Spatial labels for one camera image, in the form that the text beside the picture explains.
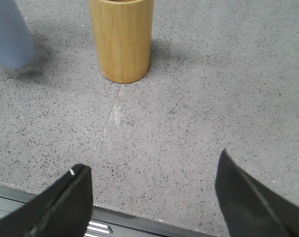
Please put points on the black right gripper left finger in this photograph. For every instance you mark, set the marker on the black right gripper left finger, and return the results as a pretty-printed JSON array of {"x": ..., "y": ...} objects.
[{"x": 62, "y": 210}]

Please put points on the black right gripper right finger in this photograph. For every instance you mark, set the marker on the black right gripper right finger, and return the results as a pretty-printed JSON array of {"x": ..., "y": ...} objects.
[{"x": 251, "y": 209}]

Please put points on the blue plastic cup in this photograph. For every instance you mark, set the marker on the blue plastic cup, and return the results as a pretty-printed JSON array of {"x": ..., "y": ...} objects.
[{"x": 16, "y": 43}]

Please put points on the bamboo cylindrical holder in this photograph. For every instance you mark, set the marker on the bamboo cylindrical holder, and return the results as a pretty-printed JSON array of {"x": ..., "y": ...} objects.
[{"x": 122, "y": 34}]

